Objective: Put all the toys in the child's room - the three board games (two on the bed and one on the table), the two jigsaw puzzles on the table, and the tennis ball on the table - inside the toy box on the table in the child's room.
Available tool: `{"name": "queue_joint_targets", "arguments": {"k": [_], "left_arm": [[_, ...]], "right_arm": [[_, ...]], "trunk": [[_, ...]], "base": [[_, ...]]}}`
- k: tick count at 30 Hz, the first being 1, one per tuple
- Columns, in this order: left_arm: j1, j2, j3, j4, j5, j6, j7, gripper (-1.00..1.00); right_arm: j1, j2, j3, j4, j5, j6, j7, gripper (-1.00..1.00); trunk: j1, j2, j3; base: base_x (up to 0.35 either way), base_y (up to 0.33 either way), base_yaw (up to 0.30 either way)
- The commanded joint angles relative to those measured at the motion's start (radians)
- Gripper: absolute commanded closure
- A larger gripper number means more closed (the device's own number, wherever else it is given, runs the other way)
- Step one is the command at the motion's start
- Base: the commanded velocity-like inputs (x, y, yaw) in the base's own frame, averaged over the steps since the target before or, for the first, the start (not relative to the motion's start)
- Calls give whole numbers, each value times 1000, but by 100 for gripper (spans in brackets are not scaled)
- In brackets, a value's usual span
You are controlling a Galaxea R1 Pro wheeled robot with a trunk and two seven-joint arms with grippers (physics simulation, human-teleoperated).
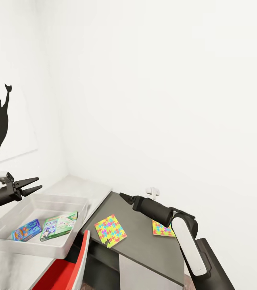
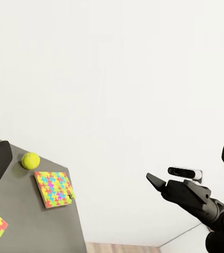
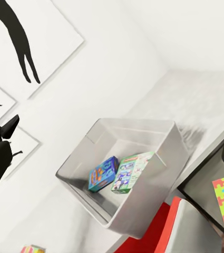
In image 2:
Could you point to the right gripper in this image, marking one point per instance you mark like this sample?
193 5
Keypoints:
191 197

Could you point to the tennis ball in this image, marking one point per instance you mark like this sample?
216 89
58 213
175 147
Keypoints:
31 160

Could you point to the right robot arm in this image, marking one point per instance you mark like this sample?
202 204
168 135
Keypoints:
192 196

